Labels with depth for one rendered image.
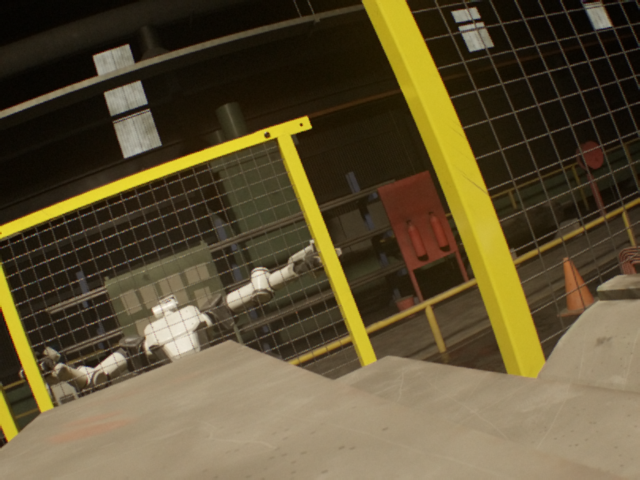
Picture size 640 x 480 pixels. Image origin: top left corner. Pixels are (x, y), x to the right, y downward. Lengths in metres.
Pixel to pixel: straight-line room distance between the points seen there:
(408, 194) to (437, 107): 8.04
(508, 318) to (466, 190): 0.20
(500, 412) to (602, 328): 0.10
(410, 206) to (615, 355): 8.61
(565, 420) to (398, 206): 8.61
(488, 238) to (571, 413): 0.66
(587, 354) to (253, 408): 0.21
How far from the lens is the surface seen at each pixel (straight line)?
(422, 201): 9.01
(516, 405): 0.28
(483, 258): 0.89
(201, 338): 2.51
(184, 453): 0.17
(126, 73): 5.42
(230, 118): 11.61
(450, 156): 0.89
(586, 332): 0.37
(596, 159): 10.81
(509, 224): 9.76
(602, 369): 0.33
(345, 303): 2.13
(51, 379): 2.35
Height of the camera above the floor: 1.37
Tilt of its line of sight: level
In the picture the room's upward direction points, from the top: 21 degrees counter-clockwise
